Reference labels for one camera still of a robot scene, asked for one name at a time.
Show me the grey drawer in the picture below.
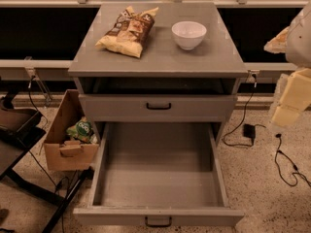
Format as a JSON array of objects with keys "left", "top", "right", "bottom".
[
  {"left": 74, "top": 122, "right": 244, "bottom": 227},
  {"left": 79, "top": 94, "right": 236, "bottom": 122}
]

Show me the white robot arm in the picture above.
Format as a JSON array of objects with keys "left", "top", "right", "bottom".
[{"left": 263, "top": 3, "right": 311, "bottom": 129}]

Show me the grey drawer cabinet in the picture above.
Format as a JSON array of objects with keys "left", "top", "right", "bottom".
[{"left": 69, "top": 1, "right": 247, "bottom": 139}]

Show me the grey top drawer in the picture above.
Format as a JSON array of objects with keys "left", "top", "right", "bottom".
[{"left": 79, "top": 94, "right": 236, "bottom": 122}]

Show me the green snack bag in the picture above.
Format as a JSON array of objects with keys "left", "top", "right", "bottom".
[{"left": 66, "top": 116, "right": 97, "bottom": 144}]

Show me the yellow brown chip bag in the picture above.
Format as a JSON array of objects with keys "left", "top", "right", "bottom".
[{"left": 95, "top": 6, "right": 158, "bottom": 58}]

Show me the white bowl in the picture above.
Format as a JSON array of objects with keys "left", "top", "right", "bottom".
[{"left": 171, "top": 21, "right": 207, "bottom": 50}]

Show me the cardboard box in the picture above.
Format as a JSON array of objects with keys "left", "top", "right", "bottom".
[{"left": 44, "top": 89, "right": 98, "bottom": 171}]

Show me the black power adapter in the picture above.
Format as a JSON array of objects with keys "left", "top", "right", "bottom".
[{"left": 243, "top": 124, "right": 256, "bottom": 139}]

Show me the black cable on floor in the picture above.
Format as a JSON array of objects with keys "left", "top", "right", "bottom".
[{"left": 222, "top": 73, "right": 311, "bottom": 188}]

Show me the black cable left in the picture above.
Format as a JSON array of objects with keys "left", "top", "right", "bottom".
[{"left": 26, "top": 75, "right": 79, "bottom": 233}]

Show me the black desk frame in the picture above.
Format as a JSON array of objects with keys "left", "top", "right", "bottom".
[{"left": 0, "top": 78, "right": 95, "bottom": 233}]

